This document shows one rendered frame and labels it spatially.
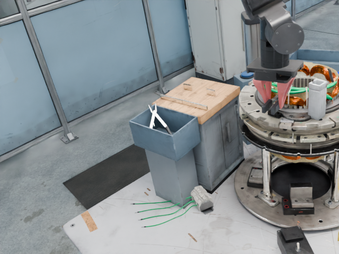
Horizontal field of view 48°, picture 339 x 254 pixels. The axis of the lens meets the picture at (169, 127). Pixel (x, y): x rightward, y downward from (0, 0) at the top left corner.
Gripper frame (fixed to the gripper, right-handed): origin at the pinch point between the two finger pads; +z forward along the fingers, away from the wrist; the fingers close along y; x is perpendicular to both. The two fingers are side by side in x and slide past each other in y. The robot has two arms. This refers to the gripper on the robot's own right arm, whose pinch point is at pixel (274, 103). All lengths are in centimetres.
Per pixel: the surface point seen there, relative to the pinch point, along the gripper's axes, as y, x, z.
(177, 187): -28.2, -2.5, 30.7
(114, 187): -132, 64, 112
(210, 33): -134, 210, 51
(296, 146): 3.4, 5.8, 13.8
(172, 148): -25.8, -5.2, 14.8
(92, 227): -49, -20, 40
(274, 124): -1.3, 3.3, 7.2
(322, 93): 7.9, 8.3, 0.2
